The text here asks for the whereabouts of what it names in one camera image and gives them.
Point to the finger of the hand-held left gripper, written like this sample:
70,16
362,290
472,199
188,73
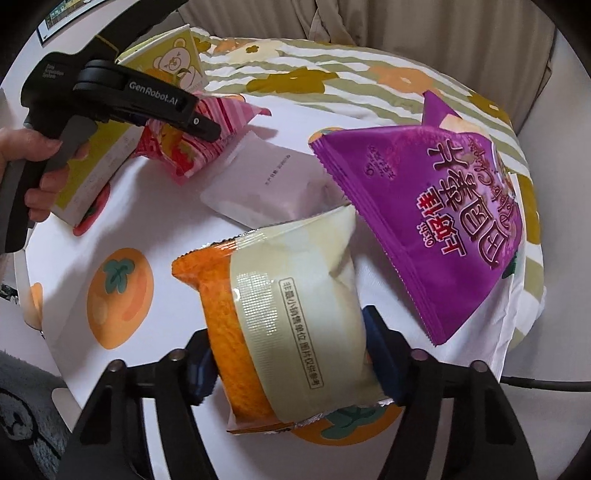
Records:
194,122

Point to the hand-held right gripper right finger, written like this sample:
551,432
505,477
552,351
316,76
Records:
383,350

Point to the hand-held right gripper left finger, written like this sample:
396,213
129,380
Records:
204,374

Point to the pink striped snack packet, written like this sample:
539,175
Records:
207,147

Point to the yellow bear print carton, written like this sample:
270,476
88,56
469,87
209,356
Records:
171,60

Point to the orange cake cream packet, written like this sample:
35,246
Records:
277,323

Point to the person's left hand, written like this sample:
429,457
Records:
23,145

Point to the pale lilac snack packet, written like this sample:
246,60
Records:
268,184

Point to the persimmon print tablecloth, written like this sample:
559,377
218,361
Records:
152,221

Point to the purple snack packet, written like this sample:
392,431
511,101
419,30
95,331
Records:
415,207

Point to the grey plush blanket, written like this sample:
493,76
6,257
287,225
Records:
23,415

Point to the beige curtain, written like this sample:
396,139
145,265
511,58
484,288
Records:
415,23

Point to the black framed wall picture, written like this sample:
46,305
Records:
69,16

